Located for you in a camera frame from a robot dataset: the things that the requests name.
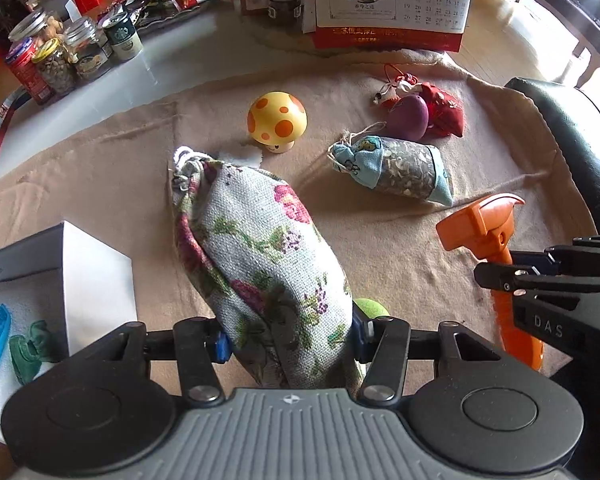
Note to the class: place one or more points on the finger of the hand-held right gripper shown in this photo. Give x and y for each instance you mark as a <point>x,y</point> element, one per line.
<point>529,281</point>
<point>579,255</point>

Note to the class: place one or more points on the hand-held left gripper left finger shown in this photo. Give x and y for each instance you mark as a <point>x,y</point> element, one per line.
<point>222,347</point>

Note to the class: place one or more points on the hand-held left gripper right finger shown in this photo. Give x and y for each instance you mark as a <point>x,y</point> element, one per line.
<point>362,335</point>

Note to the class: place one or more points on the orange toy hammer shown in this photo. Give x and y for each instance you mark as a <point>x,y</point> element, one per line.
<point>474,225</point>

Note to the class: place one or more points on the white cardboard box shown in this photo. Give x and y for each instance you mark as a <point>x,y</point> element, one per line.
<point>95,280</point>

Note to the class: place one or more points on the blue sachet bag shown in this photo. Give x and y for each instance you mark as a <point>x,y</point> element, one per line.
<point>404,165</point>

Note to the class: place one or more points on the green hat snowman plush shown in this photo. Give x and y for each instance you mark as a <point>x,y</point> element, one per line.
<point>30,350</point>

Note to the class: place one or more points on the purple toy egg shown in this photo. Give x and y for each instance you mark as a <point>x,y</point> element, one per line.
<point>407,117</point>

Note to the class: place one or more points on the black leather chair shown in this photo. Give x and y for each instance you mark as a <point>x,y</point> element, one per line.
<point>579,150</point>

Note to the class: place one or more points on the red embroidered pouch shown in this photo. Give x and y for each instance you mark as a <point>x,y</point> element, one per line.
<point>444,110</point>

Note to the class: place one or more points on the white towel liner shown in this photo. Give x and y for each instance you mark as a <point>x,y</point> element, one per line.
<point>30,300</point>

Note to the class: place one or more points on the beige blanket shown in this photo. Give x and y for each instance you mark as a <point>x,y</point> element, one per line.
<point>105,185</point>

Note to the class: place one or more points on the yellow mushroom toy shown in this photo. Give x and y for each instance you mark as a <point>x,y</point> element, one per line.
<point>275,120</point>

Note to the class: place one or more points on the desk calendar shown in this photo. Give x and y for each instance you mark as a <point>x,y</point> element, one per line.
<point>379,0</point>

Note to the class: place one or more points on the yellow lid seed jar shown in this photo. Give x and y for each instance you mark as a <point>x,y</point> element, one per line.
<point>55,70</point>

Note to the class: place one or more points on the glass jar dark label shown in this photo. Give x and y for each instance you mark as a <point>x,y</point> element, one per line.
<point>87,52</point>

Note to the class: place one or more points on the white green drink can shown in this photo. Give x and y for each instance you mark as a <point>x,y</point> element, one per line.
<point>124,37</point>

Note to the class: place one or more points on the red tin can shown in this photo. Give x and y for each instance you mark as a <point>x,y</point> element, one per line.
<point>30,70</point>

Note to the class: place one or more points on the small dark glass jar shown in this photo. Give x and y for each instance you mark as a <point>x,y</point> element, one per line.
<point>284,6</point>

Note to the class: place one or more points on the large glass nut jar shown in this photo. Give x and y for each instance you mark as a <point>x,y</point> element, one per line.
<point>35,25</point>

